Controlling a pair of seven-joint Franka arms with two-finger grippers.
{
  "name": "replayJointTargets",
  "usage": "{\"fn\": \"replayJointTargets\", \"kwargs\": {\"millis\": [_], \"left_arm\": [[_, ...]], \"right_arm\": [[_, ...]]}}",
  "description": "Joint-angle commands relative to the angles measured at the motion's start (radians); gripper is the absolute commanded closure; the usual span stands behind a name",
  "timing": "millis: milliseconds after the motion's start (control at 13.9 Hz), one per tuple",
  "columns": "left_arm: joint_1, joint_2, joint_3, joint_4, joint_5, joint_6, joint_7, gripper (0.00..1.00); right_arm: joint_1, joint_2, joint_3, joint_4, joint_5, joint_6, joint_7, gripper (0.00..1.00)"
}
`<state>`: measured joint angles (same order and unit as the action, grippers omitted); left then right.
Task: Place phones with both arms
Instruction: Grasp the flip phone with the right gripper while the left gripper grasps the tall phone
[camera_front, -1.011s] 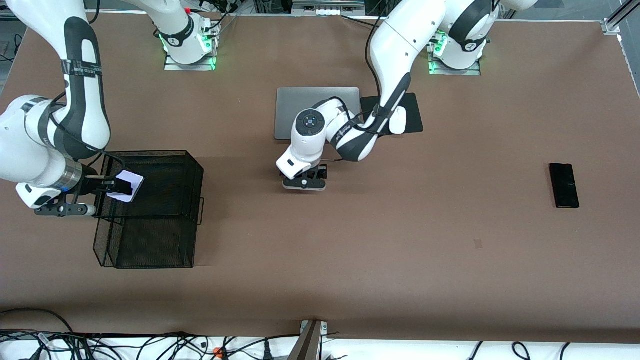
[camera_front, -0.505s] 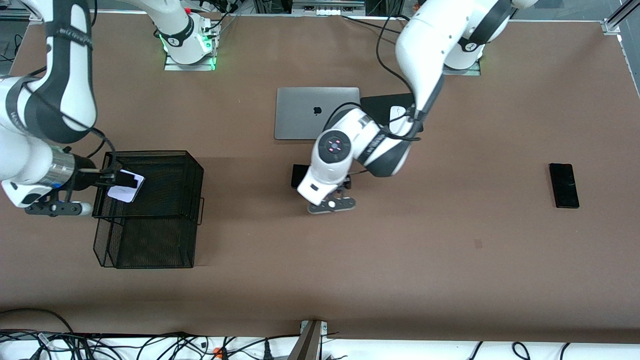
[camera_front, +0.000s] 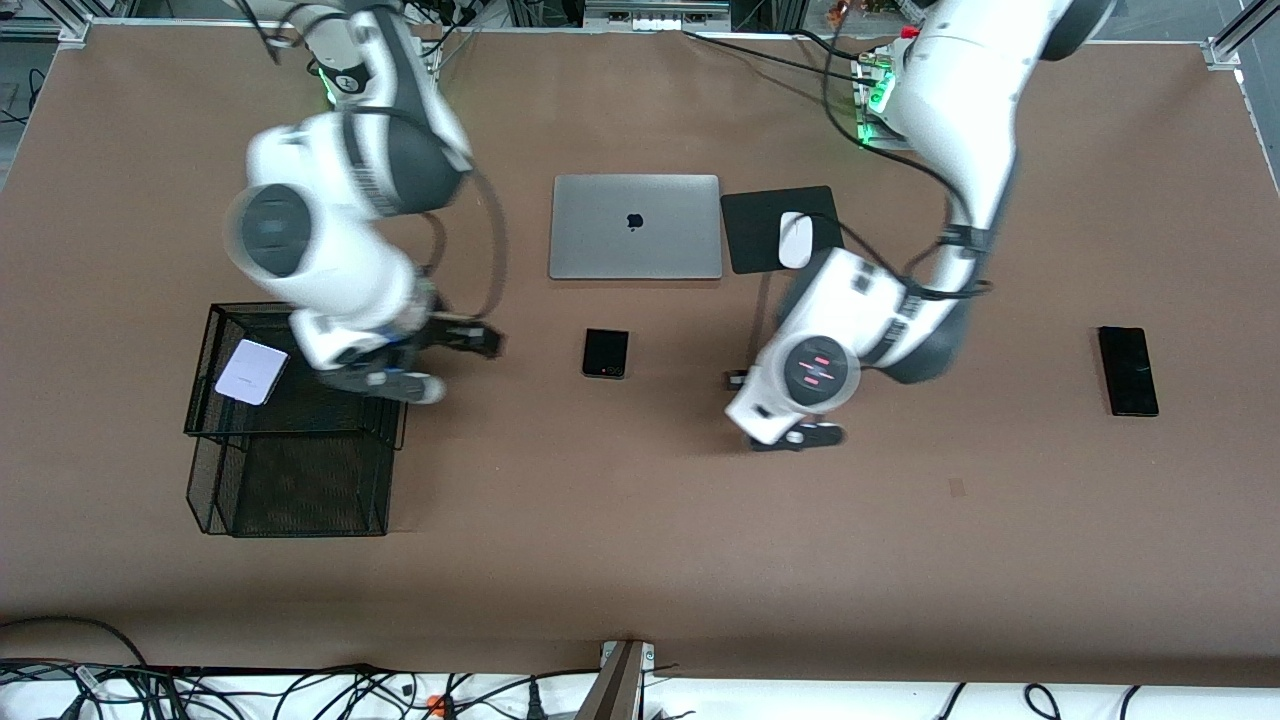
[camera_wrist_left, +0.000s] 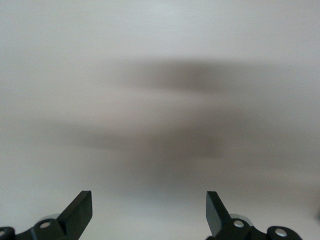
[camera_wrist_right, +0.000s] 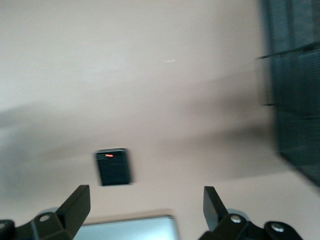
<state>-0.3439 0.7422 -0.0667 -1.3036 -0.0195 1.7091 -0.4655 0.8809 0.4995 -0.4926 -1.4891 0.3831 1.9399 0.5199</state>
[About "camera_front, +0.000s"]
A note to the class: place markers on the black flip phone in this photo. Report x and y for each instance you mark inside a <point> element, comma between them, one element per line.
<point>606,352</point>

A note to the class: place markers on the white flip phone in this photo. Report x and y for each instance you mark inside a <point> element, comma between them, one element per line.
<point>252,372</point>

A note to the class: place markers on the black slab smartphone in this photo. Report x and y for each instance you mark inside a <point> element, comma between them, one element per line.
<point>1128,372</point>

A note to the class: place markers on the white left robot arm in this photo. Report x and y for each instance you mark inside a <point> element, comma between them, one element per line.
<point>940,100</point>

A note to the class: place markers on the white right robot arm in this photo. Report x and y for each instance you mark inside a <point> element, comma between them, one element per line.
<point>330,270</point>

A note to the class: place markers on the black mouse pad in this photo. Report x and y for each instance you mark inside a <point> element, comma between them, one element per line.
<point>750,235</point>

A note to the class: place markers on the white computer mouse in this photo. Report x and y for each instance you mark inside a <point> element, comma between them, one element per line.
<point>792,240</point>

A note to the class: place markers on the silver closed laptop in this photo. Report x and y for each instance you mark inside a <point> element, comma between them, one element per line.
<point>635,250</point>

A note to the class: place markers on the black mesh two-tier tray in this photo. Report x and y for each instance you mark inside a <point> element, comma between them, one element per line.
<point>300,480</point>

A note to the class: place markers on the black power plug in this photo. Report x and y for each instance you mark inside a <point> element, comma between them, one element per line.
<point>535,700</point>

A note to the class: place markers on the white power strip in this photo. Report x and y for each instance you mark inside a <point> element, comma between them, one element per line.
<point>655,20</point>

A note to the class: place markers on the aluminium corner profile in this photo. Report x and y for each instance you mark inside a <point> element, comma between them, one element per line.
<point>60,30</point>
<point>1225,48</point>

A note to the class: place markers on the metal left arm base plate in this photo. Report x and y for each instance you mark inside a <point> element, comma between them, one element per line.
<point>875,142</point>

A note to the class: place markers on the aluminium frame post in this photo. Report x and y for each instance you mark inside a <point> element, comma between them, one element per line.
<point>620,690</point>

